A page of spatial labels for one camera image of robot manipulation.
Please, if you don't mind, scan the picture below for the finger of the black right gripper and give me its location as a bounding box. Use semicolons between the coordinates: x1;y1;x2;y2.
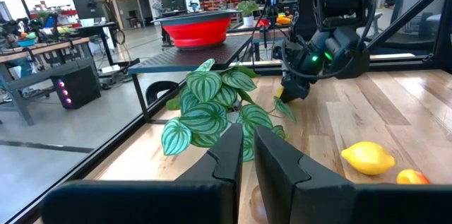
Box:
280;84;299;104
295;81;311;100

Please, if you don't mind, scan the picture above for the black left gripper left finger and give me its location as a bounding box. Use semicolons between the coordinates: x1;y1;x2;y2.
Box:
41;123;244;224

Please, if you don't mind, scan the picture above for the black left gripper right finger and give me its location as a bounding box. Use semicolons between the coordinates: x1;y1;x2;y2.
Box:
253;124;452;224

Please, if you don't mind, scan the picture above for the red collapsible colander bowl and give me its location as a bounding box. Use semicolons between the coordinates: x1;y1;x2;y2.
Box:
152;9;244;51

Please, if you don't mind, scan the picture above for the distant orange fruit pile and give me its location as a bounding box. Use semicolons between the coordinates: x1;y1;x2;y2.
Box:
275;13;292;26

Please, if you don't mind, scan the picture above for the brown toy kiwi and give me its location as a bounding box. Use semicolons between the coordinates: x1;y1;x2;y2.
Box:
249;184;269;224

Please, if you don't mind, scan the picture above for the distant potted plant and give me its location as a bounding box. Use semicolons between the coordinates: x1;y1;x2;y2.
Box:
236;0;261;28

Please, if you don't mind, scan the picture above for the small orange toy pear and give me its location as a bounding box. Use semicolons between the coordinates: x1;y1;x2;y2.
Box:
395;169;431;185

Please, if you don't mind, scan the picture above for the artificial striped green plant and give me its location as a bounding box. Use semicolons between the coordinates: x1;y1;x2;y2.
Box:
161;57;297;163

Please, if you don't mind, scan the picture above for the black perforated metal shelf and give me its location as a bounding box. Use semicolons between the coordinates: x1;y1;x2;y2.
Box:
128;35;254;124

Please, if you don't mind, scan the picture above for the black arched chair back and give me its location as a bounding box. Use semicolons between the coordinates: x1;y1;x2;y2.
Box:
145;81;179;105

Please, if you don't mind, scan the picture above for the black computer tower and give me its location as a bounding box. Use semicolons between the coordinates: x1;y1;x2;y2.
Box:
50;64;102;110

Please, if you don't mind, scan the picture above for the black desk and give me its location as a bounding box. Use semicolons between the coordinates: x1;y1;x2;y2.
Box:
72;21;141;76

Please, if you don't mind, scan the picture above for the wooden top workbench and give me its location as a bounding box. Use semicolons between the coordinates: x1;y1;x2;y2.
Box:
0;36;95;126

